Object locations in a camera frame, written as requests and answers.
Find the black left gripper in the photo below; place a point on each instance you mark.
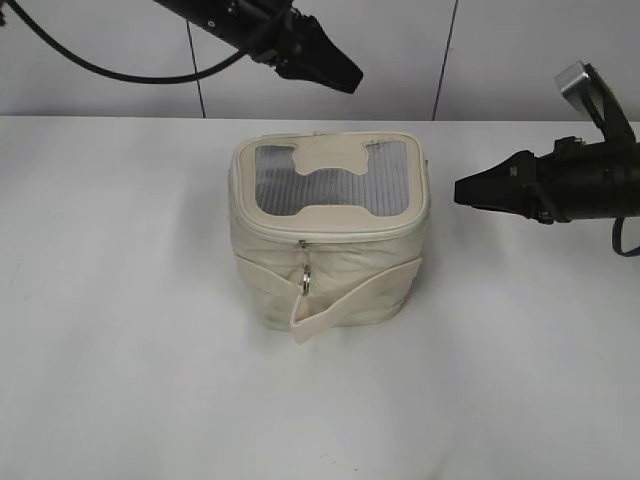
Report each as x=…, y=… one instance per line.
x=277, y=33

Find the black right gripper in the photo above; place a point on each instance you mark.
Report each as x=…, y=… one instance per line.
x=576, y=181

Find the cream zippered bag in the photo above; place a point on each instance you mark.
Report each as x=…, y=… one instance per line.
x=327, y=229

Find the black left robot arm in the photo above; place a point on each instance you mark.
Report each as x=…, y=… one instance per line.
x=194, y=11

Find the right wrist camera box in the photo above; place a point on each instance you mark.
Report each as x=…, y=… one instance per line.
x=585, y=90

